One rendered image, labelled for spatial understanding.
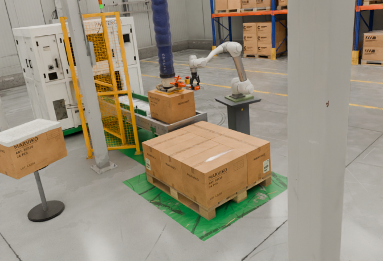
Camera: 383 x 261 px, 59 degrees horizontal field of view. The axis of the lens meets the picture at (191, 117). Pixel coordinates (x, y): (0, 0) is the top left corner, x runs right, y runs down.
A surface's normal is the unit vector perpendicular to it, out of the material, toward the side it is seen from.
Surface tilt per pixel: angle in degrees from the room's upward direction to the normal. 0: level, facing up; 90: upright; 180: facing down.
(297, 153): 90
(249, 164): 90
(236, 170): 90
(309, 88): 90
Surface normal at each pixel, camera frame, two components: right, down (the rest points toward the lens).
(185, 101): 0.61, 0.20
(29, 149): 0.83, 0.11
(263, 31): -0.70, 0.33
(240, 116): 0.41, 0.25
